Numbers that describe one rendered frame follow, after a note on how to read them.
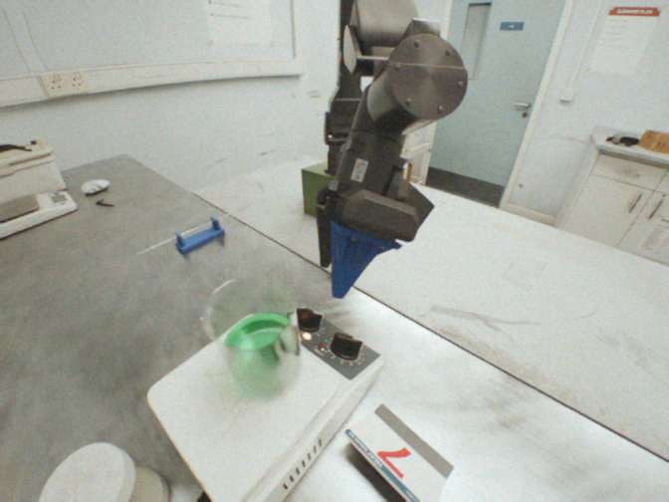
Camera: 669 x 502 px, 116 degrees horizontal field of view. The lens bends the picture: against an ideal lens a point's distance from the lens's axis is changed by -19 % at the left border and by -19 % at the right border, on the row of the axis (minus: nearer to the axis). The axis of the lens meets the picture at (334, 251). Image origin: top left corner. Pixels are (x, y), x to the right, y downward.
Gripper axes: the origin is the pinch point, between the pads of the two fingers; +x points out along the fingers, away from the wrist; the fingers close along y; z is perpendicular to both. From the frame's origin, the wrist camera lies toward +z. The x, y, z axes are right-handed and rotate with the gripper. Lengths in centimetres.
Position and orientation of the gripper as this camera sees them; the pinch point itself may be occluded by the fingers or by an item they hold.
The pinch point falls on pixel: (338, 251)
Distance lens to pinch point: 28.6
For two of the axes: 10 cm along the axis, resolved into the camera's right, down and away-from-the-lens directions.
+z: 9.4, 2.6, 2.4
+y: -1.7, -2.6, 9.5
